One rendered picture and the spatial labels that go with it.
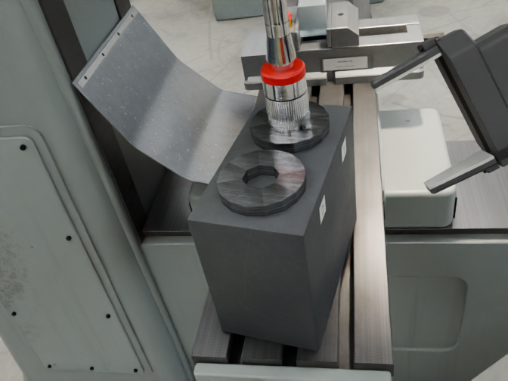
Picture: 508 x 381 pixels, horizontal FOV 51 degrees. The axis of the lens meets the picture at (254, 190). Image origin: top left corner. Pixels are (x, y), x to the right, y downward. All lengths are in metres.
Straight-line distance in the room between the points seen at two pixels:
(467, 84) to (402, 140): 0.62
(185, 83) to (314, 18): 0.30
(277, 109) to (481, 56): 0.21
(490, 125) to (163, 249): 0.78
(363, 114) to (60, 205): 0.57
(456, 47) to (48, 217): 0.80
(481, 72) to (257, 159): 0.23
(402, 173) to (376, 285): 0.37
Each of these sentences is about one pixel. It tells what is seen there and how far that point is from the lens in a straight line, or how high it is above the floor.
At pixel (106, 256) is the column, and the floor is 0.75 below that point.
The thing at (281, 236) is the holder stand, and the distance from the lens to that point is 0.49.
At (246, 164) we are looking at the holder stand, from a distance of 0.55.
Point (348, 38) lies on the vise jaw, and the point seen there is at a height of 1.05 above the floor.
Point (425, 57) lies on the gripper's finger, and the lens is 0.48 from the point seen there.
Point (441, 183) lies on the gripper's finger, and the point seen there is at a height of 1.16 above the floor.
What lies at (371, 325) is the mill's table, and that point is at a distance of 0.64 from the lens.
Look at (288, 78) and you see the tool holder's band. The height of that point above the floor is 1.22.
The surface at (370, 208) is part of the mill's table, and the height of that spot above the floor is 0.96.
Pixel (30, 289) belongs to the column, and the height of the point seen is 0.66.
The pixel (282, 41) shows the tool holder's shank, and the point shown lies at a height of 1.26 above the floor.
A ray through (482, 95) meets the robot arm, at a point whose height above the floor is 1.24.
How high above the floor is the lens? 1.49
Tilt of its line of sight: 40 degrees down
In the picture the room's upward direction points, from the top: 11 degrees counter-clockwise
